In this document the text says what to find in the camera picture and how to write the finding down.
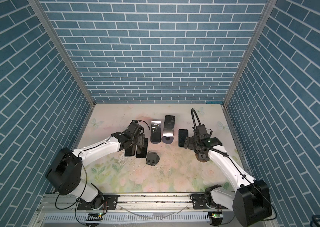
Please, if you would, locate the black phone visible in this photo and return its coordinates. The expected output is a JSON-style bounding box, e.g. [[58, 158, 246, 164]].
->
[[163, 115, 176, 137], [124, 146, 136, 157], [135, 138, 149, 159], [178, 129, 188, 147]]

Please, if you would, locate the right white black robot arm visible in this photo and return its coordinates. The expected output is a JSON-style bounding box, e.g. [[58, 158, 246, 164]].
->
[[184, 109, 277, 227]]

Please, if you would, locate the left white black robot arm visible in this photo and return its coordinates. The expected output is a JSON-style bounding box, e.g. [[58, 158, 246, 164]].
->
[[46, 120, 147, 210]]

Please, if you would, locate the purple-edged back left phone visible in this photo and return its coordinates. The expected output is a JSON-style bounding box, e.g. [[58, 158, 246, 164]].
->
[[150, 121, 161, 144]]

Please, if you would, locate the middle black phone stand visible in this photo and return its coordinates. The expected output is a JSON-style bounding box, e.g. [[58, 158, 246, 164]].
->
[[146, 151, 160, 166]]

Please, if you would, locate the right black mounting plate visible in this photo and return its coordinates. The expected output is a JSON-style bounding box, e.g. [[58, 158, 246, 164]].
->
[[190, 194, 214, 210]]

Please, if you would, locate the black mounting plate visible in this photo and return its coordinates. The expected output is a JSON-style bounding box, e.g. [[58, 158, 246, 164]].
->
[[190, 194, 214, 210], [77, 194, 119, 211]]

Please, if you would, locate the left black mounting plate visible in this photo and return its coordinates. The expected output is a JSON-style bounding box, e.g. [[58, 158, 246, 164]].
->
[[77, 194, 119, 211]]

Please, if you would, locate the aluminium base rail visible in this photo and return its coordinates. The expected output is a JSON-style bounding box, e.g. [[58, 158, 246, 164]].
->
[[28, 192, 280, 227]]

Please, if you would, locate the white vented cable duct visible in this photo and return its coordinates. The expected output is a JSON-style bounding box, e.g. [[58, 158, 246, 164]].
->
[[43, 212, 210, 224]]

